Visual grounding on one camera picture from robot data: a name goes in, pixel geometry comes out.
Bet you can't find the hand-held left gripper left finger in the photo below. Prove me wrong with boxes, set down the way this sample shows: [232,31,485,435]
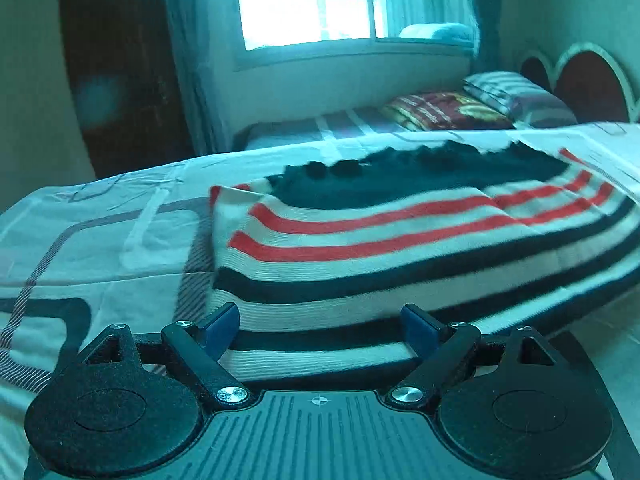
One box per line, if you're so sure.
[82,302,253,411]

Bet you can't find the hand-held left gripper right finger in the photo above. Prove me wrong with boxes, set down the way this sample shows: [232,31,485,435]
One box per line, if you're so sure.
[385,304,558,408]

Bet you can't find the striped knit sweater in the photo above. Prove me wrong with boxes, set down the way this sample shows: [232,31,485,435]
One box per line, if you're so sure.
[207,140,640,383]

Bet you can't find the printed bed sheet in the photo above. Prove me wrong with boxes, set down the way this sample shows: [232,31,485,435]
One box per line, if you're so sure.
[0,122,640,480]

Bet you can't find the striped mattress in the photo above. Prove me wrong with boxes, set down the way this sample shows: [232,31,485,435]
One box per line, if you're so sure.
[234,106,412,152]

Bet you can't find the striped pillow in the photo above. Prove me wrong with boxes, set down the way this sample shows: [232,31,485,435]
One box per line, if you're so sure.
[462,71,579,129]

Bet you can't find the teal curtain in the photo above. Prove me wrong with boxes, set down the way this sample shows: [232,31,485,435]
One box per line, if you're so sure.
[159,0,242,157]
[462,0,507,73]

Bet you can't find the dark wooden door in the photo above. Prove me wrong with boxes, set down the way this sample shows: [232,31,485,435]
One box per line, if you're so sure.
[59,0,197,179]

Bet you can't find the folded light blanket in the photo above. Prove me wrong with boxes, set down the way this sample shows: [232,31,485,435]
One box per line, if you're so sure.
[399,22,474,44]

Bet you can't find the red scalloped headboard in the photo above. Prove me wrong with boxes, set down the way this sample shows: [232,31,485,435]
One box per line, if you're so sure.
[517,42,640,124]

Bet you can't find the window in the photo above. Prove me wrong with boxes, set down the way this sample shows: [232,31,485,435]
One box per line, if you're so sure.
[230,0,476,53]

